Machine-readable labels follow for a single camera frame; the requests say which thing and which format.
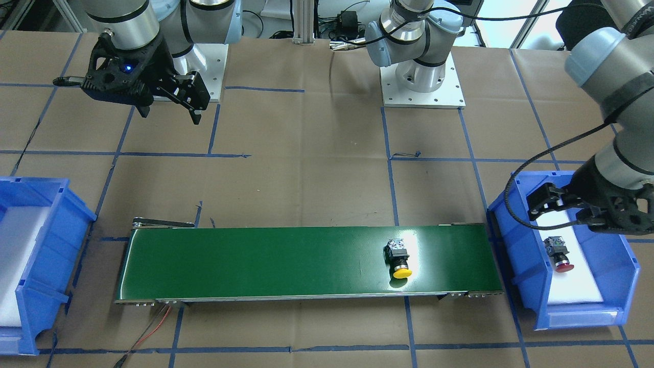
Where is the red black wire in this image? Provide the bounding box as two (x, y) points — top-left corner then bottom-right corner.
(115, 304), (174, 368)

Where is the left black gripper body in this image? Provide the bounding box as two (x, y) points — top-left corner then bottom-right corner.
(565, 157), (653, 235)

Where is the red push button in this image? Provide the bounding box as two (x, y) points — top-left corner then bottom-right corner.
(543, 236), (575, 273)

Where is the yellow push button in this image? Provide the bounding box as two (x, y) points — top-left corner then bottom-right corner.
(384, 239), (412, 279)

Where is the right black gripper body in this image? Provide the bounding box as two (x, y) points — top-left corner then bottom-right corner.
(80, 32), (177, 108)

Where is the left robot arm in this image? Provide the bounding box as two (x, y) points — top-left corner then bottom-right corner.
(360, 1), (653, 236)

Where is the blue bin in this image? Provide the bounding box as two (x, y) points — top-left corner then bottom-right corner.
(1, 176), (97, 355)
(489, 195), (640, 331)

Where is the black power adapter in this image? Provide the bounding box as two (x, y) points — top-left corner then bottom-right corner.
(336, 10), (358, 33)

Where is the black braided cable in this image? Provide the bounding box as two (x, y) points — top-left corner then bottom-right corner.
(503, 120), (621, 231)

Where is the green conveyor belt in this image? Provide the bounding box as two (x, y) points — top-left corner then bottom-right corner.
(115, 223), (503, 304)

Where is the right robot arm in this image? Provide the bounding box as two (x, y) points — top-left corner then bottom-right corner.
(65, 1), (242, 124)

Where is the aluminium frame post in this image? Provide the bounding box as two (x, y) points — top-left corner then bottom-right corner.
(290, 1), (317, 45)

